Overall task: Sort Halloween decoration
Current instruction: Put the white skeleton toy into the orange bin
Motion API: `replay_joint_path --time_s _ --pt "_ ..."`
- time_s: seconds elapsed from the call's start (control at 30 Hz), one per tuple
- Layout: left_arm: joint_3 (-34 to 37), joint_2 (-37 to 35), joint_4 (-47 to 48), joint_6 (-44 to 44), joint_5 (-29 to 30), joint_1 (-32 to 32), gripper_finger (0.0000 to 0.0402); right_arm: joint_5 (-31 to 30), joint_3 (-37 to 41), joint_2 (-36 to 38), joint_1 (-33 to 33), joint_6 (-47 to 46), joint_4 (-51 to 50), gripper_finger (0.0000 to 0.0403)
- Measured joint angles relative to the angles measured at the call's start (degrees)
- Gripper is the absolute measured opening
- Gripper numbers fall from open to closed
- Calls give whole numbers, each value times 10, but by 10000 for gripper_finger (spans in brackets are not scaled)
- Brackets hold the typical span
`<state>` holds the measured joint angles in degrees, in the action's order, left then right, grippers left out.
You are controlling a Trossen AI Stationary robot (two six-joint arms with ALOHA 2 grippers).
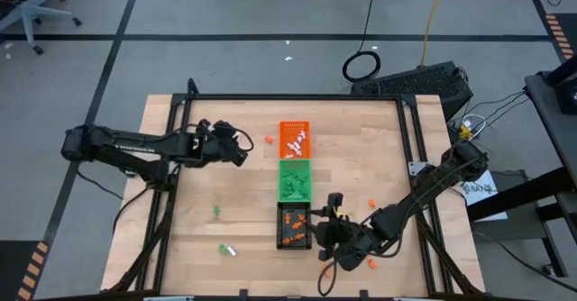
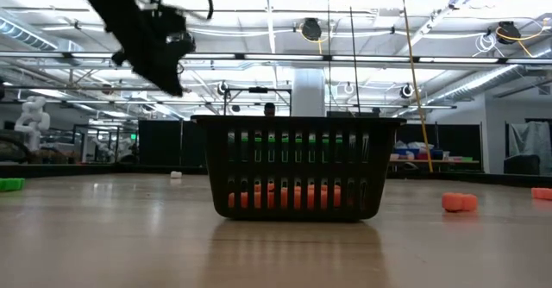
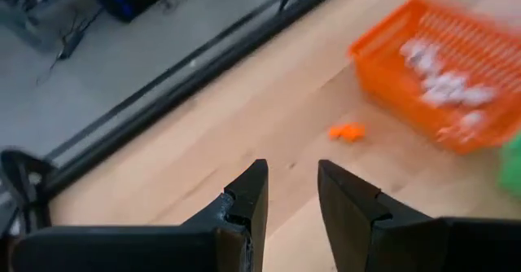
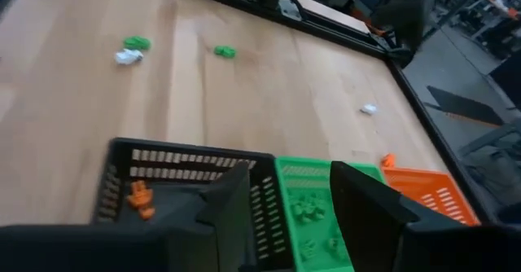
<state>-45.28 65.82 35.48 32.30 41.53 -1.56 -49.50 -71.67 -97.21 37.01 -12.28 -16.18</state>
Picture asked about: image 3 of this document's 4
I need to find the orange plastic slotted basket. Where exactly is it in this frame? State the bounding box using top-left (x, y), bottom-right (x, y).
top-left (348, 0), bottom-right (521, 156)

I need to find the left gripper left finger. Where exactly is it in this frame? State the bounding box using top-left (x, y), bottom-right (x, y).
top-left (10, 160), bottom-right (269, 272)

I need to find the green plastic slotted basket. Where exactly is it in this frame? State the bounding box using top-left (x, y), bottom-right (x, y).
top-left (498, 135), bottom-right (521, 198)

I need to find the black power adapter cable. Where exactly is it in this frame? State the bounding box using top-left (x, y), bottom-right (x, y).
top-left (36, 7), bottom-right (107, 86)

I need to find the orange decoration piece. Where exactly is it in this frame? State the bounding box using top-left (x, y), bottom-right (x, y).
top-left (327, 121), bottom-right (366, 143)

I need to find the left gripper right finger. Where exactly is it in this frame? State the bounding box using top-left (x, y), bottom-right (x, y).
top-left (317, 160), bottom-right (521, 272)

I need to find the white bone decoration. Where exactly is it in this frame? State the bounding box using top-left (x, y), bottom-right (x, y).
top-left (421, 71), bottom-right (469, 106)

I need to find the grey floor equipment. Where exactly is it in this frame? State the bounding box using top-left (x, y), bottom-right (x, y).
top-left (0, 0), bottom-right (82, 53)

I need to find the large white chunky decoration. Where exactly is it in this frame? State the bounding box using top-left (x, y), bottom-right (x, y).
top-left (398, 37), bottom-right (444, 77)

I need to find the white block decoration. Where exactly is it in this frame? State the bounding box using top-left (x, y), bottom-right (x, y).
top-left (459, 109), bottom-right (488, 129)

